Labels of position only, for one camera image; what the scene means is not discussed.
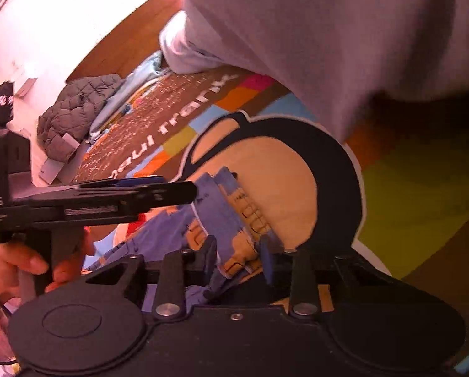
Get blue printed pants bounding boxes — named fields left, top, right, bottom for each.
left=89, top=167, right=287, bottom=304

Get grey quilted jacket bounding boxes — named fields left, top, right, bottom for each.
left=36, top=74, right=126, bottom=162

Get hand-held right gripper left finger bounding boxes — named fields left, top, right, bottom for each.
left=84, top=236, right=219, bottom=320

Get person's left hand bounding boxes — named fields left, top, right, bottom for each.
left=0, top=226, right=96, bottom=304

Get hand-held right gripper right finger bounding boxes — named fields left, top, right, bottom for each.
left=260, top=241, right=394, bottom=320

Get wooden headboard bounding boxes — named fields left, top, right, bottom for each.
left=65, top=0, right=189, bottom=84

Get light blue pillow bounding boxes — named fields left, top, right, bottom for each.
left=87, top=50, right=173, bottom=143

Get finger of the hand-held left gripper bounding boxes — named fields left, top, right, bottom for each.
left=72, top=176, right=167, bottom=191
left=139, top=181, right=198, bottom=207

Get grey pillow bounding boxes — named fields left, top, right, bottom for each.
left=159, top=0, right=469, bottom=144

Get colourful printed blanket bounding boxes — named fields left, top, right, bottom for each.
left=73, top=61, right=469, bottom=377

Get bedside cabinet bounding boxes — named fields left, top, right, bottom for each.
left=7, top=120, right=88, bottom=186

